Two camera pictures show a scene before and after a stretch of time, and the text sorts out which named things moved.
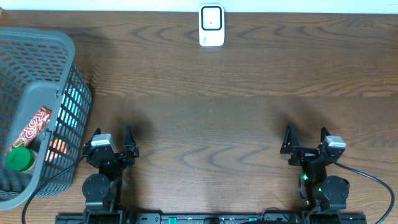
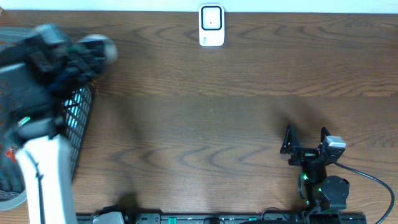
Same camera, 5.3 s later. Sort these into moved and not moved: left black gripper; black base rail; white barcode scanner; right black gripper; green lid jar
Moved: green lid jar; left black gripper
Not moved: black base rail; right black gripper; white barcode scanner
